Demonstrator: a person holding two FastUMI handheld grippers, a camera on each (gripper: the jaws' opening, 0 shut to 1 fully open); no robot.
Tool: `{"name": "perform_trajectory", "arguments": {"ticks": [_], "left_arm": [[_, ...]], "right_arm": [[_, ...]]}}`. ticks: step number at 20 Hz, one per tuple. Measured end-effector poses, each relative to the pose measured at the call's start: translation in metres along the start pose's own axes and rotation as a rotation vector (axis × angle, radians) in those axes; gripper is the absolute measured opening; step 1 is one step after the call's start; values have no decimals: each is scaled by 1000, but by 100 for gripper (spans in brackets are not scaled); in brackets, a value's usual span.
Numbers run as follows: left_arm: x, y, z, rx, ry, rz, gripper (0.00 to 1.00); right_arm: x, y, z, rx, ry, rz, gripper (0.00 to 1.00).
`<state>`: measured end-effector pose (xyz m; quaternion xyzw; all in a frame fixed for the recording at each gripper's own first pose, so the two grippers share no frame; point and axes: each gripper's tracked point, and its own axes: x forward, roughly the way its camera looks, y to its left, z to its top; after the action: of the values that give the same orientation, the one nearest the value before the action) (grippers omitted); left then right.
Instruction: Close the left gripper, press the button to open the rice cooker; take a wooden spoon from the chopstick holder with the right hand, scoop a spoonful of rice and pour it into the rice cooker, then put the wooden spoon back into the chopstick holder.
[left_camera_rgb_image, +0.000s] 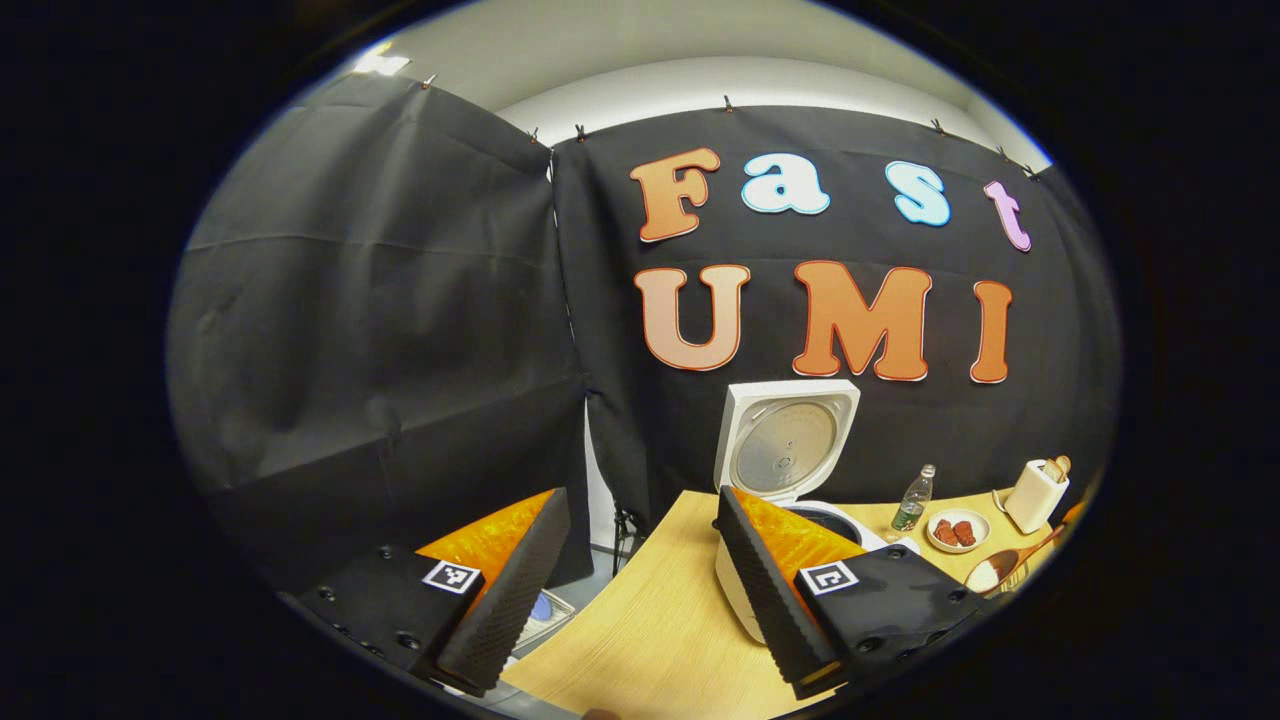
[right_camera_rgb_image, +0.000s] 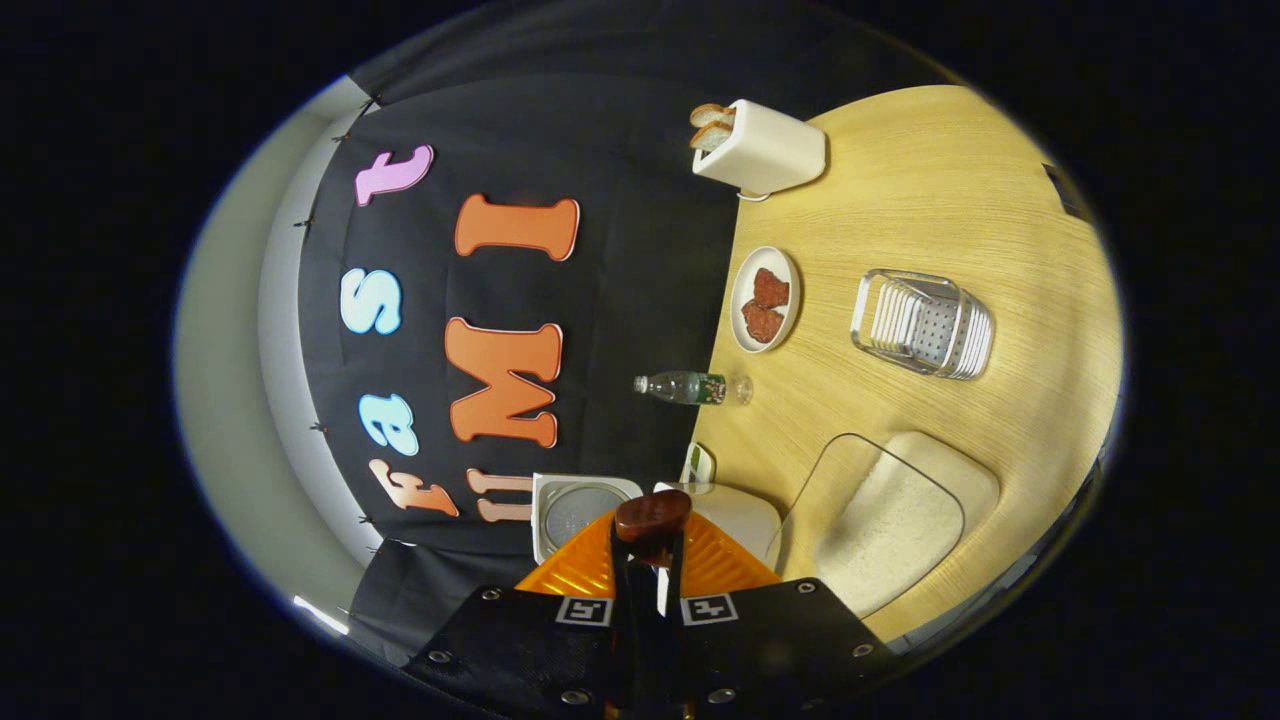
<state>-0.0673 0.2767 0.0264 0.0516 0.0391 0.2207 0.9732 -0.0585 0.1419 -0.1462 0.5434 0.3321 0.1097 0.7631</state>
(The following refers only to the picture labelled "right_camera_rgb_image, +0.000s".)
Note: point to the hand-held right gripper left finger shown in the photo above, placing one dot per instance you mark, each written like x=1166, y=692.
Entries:
x=622, y=640

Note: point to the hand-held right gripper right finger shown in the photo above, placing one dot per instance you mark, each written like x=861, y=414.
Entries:
x=675, y=640

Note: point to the dark wooden spoon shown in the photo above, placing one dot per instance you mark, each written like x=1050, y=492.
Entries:
x=652, y=515

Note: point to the metal chopstick holder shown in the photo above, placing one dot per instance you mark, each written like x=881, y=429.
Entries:
x=920, y=325

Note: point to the small green white cup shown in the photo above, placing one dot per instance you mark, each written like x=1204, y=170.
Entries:
x=698, y=465

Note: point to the clear plastic water bottle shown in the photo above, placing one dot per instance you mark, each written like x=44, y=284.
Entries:
x=690, y=388

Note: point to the red meat piece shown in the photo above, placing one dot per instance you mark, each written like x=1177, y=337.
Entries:
x=762, y=323
x=771, y=288

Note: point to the black backdrop cloth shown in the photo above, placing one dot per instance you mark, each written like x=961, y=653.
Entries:
x=620, y=300

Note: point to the white round plate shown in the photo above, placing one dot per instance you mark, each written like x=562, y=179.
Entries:
x=745, y=290

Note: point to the white toaster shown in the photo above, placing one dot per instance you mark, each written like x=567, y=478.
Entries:
x=770, y=150

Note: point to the toasted bread slice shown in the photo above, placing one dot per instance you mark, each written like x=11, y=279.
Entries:
x=712, y=114
x=712, y=137

